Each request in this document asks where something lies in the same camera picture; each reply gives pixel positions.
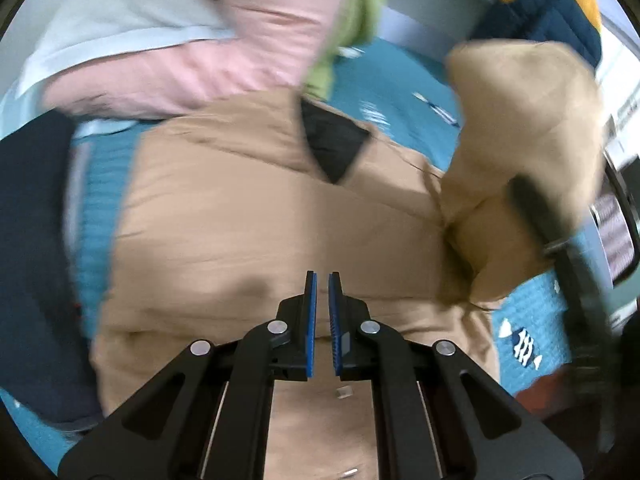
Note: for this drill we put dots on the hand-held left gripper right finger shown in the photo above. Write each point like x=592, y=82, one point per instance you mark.
x=337, y=330

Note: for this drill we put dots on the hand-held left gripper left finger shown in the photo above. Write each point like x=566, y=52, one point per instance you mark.
x=310, y=327

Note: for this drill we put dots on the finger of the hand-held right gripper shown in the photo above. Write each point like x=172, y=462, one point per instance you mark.
x=560, y=250

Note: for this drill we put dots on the tan jacket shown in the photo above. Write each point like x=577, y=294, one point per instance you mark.
x=260, y=220

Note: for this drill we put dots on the red cloth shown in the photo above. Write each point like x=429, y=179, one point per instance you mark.
x=542, y=392

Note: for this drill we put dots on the striped fabric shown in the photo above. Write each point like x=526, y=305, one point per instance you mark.
x=614, y=235

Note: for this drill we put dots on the navy and orange quilted garment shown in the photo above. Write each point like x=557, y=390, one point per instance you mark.
x=555, y=15

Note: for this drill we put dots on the teal quilted blanket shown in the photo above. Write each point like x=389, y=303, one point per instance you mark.
x=400, y=75

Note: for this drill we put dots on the pink padded jacket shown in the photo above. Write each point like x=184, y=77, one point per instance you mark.
x=240, y=35

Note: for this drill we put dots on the green cloth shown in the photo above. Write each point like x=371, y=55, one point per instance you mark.
x=360, y=5

